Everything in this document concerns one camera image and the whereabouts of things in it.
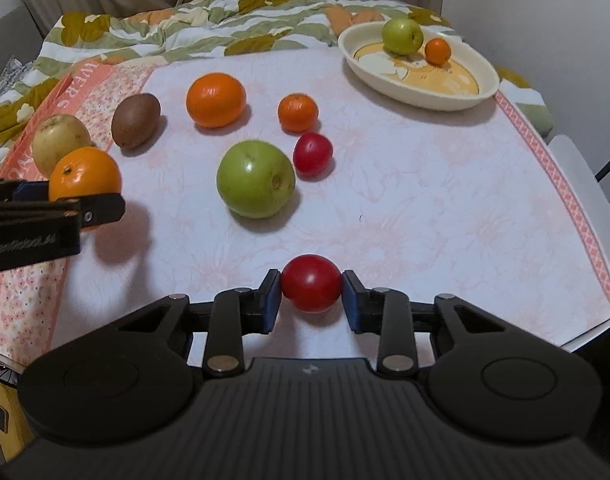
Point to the cream oval plate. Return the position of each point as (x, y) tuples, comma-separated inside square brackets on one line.
[(435, 87)]

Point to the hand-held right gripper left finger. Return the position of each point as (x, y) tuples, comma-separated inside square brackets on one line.
[(271, 305)]

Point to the small green apple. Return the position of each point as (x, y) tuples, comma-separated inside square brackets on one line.
[(402, 36)]

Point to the round red tomato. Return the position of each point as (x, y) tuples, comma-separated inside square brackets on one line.
[(311, 282)]

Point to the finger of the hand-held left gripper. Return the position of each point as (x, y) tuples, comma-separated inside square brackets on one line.
[(102, 209), (32, 191)]

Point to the brown kiwi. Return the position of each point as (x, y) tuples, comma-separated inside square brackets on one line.
[(135, 121)]

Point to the floral green white blanket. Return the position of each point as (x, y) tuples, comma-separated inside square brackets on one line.
[(195, 25)]

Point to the large green apple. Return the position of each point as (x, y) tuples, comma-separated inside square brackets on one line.
[(255, 180)]

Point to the small mandarin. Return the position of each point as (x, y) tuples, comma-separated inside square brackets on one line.
[(297, 112), (438, 51)]

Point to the large orange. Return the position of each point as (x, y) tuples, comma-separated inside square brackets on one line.
[(216, 100), (85, 172)]

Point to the yellow pear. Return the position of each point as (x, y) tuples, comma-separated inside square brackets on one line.
[(57, 140)]

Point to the yellow box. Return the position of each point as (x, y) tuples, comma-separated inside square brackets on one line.
[(5, 410)]

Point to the oval red tomato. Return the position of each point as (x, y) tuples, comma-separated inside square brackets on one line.
[(312, 155)]

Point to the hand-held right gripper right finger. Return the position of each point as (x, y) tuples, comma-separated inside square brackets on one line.
[(351, 305)]

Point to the grey patterned cloth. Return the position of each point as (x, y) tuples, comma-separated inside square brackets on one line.
[(10, 77)]

